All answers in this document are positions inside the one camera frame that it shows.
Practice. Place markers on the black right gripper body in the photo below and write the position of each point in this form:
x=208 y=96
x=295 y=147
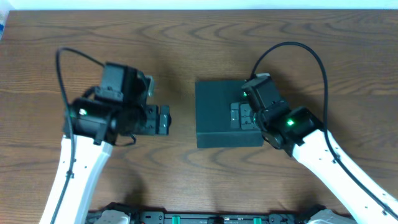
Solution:
x=241 y=115

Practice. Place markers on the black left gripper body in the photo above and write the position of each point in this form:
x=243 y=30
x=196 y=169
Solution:
x=163 y=120

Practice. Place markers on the dark green box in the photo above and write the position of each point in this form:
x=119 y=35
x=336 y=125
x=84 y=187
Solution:
x=223 y=116

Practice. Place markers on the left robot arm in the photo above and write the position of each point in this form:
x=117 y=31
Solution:
x=93 y=122

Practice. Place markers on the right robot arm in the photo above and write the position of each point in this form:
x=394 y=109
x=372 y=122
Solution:
x=306 y=139

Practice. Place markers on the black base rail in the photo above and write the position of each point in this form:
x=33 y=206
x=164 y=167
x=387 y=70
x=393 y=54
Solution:
x=123 y=214

